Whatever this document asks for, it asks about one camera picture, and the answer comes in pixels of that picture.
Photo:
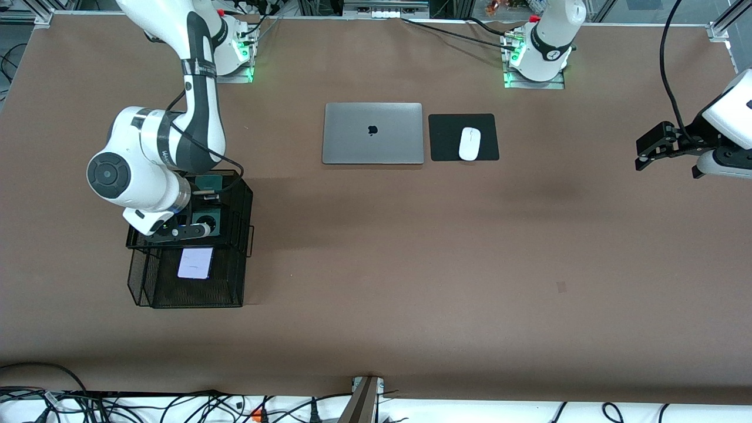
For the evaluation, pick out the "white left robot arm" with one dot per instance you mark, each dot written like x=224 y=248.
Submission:
x=731 y=111

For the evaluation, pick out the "dark green phone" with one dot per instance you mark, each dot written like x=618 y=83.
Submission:
x=208 y=183

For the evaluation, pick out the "grey network switch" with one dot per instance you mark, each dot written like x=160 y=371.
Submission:
x=385 y=9

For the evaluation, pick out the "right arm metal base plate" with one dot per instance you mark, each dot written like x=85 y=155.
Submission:
x=235 y=79

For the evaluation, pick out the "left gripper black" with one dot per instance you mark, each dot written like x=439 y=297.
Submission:
x=697 y=130

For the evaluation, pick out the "white folding phone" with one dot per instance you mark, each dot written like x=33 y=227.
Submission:
x=195 y=263

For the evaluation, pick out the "metal camera post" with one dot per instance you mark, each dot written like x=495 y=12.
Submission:
x=363 y=405

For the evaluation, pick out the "white computer mouse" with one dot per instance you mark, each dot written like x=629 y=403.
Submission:
x=469 y=144

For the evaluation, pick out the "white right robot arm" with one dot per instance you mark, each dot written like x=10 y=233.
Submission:
x=147 y=176

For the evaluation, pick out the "silver laptop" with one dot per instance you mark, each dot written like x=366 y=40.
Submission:
x=352 y=135

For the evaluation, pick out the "aluminium frame profile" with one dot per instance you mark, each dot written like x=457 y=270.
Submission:
x=26 y=17
x=725 y=23

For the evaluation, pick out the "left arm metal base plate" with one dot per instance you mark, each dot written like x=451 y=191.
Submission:
x=534 y=86

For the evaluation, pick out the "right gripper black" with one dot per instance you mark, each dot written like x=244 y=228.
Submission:
x=205 y=206

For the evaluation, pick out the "black mouse pad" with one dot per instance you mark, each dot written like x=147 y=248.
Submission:
x=446 y=147

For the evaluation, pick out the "black mesh tray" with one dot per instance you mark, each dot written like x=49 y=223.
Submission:
x=226 y=288

